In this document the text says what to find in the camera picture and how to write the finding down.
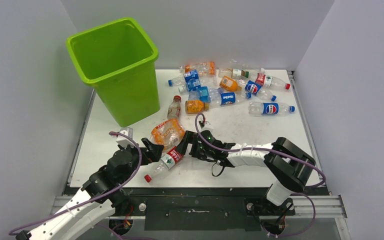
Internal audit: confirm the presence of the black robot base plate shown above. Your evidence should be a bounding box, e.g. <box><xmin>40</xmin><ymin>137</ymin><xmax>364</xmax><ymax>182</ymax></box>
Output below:
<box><xmin>108</xmin><ymin>187</ymin><xmax>296</xmax><ymax>235</ymax></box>

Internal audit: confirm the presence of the red label bottle rear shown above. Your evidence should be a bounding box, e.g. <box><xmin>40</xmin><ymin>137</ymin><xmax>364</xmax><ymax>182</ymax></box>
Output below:
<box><xmin>249</xmin><ymin>73</ymin><xmax>291</xmax><ymax>91</ymax></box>

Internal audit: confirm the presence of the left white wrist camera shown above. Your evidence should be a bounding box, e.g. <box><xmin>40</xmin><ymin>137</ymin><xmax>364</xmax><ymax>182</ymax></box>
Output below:
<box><xmin>116</xmin><ymin>127</ymin><xmax>133</xmax><ymax>148</ymax></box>

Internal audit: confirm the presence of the small red-cap bottle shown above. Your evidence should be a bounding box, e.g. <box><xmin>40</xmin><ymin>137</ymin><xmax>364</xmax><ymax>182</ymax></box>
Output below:
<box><xmin>167</xmin><ymin>95</ymin><xmax>182</xmax><ymax>120</ymax></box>

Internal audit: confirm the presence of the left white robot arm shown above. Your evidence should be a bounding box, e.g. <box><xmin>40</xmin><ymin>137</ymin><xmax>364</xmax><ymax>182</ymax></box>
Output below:
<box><xmin>10</xmin><ymin>136</ymin><xmax>164</xmax><ymax>240</ymax></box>

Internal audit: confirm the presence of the small orange juice bottle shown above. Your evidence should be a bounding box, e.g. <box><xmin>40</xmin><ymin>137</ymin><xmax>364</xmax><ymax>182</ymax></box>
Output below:
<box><xmin>185</xmin><ymin>99</ymin><xmax>210</xmax><ymax>114</ymax></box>

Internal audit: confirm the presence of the orange bottle barcode label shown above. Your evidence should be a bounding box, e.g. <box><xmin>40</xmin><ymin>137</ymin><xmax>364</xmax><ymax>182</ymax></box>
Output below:
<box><xmin>219</xmin><ymin>76</ymin><xmax>242</xmax><ymax>92</ymax></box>

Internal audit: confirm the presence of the crushed blue label bottle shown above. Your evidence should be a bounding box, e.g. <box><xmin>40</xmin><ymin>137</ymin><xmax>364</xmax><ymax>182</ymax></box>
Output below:
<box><xmin>188</xmin><ymin>86</ymin><xmax>224</xmax><ymax>103</ymax></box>

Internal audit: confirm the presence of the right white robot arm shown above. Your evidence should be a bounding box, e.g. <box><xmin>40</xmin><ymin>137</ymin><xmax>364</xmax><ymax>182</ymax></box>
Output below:
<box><xmin>175</xmin><ymin>130</ymin><xmax>316</xmax><ymax>214</ymax></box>

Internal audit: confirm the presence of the green-red label bottle rear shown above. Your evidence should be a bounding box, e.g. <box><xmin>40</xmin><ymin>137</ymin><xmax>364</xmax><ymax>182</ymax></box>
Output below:
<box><xmin>218</xmin><ymin>68</ymin><xmax>265</xmax><ymax>80</ymax></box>

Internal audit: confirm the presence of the blue label clear bottle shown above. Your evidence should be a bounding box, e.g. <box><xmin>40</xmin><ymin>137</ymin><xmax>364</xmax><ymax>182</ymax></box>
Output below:
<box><xmin>167</xmin><ymin>70</ymin><xmax>217</xmax><ymax>94</ymax></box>

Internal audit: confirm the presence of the green plastic bin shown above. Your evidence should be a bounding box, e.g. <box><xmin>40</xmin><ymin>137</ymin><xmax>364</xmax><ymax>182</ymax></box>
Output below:
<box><xmin>66</xmin><ymin>17</ymin><xmax>160</xmax><ymax>127</ymax></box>

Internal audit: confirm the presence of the orange label bottle rear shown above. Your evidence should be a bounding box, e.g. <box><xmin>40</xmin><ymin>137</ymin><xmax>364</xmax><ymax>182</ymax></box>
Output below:
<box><xmin>179</xmin><ymin>61</ymin><xmax>216</xmax><ymax>76</ymax></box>

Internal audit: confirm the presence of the crushed orange label bottle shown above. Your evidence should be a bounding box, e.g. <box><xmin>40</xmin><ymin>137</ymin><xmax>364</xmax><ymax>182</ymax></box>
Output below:
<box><xmin>150</xmin><ymin>118</ymin><xmax>186</xmax><ymax>152</ymax></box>

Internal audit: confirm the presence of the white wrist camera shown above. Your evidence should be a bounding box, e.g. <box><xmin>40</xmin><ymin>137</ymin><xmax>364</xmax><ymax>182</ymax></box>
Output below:
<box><xmin>200</xmin><ymin>121</ymin><xmax>214</xmax><ymax>132</ymax></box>
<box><xmin>116</xmin><ymin>127</ymin><xmax>133</xmax><ymax>148</ymax></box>

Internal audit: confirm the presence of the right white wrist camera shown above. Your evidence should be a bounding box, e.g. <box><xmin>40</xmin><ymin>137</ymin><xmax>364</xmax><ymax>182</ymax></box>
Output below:
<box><xmin>200</xmin><ymin>121</ymin><xmax>214</xmax><ymax>132</ymax></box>

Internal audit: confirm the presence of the pepsi bottle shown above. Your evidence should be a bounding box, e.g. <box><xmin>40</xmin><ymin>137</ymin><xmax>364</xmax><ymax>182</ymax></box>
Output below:
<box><xmin>236</xmin><ymin>79</ymin><xmax>277</xmax><ymax>102</ymax></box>
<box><xmin>248</xmin><ymin>101</ymin><xmax>296</xmax><ymax>117</ymax></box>
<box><xmin>208</xmin><ymin>87</ymin><xmax>252</xmax><ymax>109</ymax></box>

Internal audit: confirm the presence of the red label clear bottle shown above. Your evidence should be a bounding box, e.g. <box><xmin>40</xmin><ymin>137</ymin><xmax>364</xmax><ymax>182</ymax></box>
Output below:
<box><xmin>144</xmin><ymin>146</ymin><xmax>184</xmax><ymax>184</ymax></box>

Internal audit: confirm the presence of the aluminium frame rail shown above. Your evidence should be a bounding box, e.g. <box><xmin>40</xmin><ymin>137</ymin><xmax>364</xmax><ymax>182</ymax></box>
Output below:
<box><xmin>291</xmin><ymin>195</ymin><xmax>347</xmax><ymax>219</ymax></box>

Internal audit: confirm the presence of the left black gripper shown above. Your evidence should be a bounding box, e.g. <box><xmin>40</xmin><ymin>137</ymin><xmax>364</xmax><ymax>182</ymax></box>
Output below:
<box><xmin>119</xmin><ymin>137</ymin><xmax>164</xmax><ymax>185</ymax></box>

